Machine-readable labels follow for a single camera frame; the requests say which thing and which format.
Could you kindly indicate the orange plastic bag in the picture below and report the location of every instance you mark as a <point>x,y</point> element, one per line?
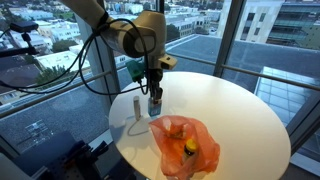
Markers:
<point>204,161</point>

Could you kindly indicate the green wrist camera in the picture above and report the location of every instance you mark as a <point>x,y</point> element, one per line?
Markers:
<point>136,70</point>

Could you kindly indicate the white upright tube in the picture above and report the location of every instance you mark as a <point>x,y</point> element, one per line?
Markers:
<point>137,110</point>

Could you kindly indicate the black camera on stand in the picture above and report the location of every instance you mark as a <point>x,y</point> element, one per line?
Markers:
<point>24,28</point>

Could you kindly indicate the blue box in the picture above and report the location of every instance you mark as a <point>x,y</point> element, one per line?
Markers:
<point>154,108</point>

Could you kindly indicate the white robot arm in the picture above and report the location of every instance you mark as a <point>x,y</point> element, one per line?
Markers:
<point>144,36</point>

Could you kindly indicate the yellow capped bottle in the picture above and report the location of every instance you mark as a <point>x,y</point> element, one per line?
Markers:
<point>190,148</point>

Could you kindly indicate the black equipment on floor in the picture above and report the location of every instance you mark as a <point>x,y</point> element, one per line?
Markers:
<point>63,158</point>

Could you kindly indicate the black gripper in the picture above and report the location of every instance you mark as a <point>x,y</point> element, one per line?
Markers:
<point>154,78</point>

